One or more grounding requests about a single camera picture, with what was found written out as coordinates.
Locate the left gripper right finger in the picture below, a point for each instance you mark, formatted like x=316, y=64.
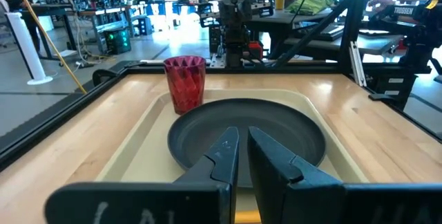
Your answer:
x=273, y=172

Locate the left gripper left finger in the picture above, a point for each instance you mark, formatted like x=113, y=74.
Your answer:
x=224, y=165

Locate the black round plate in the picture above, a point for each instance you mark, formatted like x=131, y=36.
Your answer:
x=241, y=117

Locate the red faceted plastic cup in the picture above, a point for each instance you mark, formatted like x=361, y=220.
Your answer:
x=184, y=85

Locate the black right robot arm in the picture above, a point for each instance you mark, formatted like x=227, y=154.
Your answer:
x=235, y=44

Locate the beige plastic tray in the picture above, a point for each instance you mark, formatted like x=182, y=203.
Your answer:
x=148, y=161

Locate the red and black equipment box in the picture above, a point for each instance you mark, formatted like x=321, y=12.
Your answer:
x=255, y=48

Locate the green striped bag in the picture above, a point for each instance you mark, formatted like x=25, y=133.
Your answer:
x=310, y=2

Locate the black keyboard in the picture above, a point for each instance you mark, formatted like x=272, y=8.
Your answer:
x=324, y=32

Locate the black computer with green lights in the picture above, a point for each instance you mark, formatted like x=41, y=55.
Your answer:
x=117, y=40

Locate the dark grey desk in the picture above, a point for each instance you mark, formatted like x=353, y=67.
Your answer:
x=376, y=42

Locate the person's hand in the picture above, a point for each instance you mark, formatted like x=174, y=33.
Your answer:
x=380, y=3

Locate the silver aluminium bracket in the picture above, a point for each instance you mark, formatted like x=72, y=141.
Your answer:
x=357, y=65

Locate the black aluminium table frame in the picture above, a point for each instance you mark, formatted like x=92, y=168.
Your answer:
x=52, y=120

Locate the white post with round base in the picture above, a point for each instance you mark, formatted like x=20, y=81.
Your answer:
x=26, y=44

